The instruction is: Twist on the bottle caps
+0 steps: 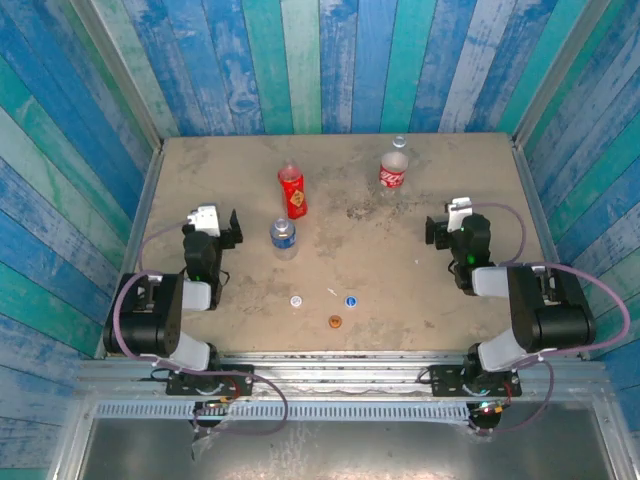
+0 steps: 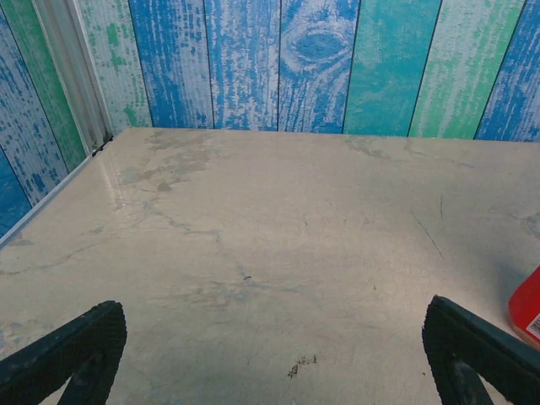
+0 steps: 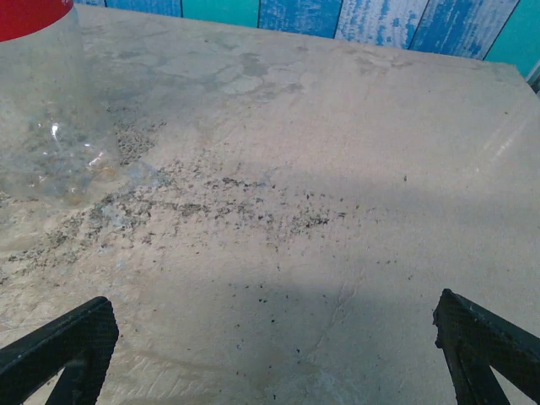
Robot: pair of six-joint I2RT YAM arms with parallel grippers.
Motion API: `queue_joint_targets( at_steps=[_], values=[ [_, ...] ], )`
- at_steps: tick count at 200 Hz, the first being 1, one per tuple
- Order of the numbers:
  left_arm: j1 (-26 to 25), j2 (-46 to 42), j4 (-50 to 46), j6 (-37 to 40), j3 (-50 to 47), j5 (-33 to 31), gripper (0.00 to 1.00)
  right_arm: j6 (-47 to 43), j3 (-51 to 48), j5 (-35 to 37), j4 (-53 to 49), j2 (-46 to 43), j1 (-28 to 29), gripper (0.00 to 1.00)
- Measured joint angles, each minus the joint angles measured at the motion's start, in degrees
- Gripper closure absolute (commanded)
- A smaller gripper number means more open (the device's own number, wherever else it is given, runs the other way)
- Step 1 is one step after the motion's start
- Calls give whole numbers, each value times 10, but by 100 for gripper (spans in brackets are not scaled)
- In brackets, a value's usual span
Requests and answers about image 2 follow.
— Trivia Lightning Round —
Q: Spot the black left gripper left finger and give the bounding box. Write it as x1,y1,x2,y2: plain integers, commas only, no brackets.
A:
0,300,127,405

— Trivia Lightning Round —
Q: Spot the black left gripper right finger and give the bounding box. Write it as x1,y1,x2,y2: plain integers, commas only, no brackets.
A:
422,294,540,405

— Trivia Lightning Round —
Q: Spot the red drink bottle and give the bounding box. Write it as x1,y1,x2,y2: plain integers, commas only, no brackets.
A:
507,264,540,352

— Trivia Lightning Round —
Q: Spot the aluminium table edge strip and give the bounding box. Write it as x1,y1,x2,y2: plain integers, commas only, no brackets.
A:
0,154,96,248

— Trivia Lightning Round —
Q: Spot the aluminium corner post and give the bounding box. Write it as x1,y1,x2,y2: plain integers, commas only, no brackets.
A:
31,0,114,158

